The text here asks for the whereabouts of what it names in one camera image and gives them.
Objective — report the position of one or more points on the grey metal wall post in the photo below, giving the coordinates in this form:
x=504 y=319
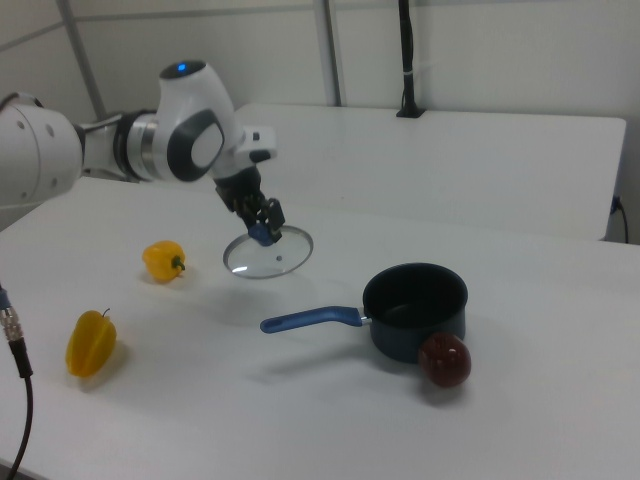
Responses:
x=332 y=50

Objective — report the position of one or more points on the yellow starfruit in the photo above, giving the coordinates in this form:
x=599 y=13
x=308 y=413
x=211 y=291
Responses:
x=91 y=345

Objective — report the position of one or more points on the black camera stand pole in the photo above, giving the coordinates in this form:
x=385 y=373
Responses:
x=409 y=55

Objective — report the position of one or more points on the dark red apple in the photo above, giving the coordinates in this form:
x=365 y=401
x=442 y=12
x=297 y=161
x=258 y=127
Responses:
x=445 y=360

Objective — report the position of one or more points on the glass lid with blue knob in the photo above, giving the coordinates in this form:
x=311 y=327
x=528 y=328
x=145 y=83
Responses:
x=270 y=260

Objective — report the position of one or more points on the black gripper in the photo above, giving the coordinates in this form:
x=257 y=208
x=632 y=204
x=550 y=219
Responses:
x=242 y=190

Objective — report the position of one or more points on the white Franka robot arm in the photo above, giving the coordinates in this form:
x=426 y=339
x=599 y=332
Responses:
x=190 y=135

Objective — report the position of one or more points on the yellow bell pepper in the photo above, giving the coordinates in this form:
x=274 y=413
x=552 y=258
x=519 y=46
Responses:
x=161 y=262

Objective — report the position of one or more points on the slanted grey wall post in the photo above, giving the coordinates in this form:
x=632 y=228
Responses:
x=82 y=55

